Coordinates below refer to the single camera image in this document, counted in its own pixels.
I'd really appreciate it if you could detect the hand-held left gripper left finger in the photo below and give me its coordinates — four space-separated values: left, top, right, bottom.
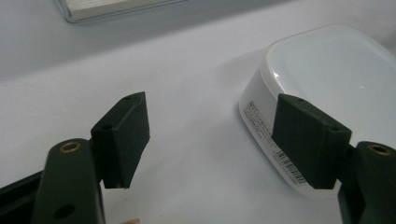
30 91 151 224

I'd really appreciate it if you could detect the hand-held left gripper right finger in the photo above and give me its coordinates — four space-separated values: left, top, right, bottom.
271 93 396 224

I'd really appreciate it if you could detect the white plastic container with lid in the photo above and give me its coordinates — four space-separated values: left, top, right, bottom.
238 23 396 199

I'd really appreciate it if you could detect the white tray edge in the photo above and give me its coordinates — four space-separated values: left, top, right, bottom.
55 0 188 23

